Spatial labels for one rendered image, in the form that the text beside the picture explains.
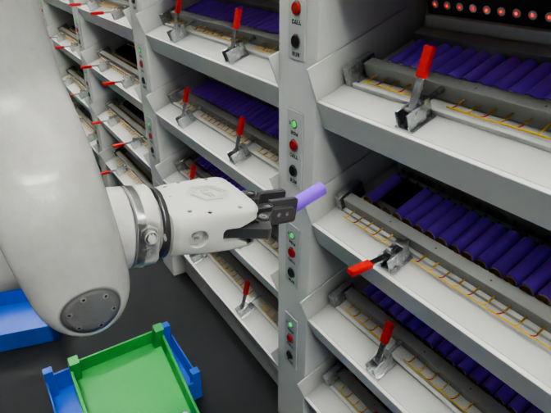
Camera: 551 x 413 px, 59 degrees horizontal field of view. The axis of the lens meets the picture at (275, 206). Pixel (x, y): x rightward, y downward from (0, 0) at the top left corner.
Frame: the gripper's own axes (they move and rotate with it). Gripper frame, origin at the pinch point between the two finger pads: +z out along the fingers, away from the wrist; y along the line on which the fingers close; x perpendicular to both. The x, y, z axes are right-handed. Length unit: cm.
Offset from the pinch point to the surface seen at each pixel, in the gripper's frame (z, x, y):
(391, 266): 14.7, 7.3, -7.6
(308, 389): 21, 46, 9
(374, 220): 18.1, 4.5, 0.1
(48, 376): -19, 61, 50
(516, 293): 18.7, 3.5, -22.0
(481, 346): 14.2, 9.0, -22.6
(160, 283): 18, 62, 78
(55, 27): 17, 4, 219
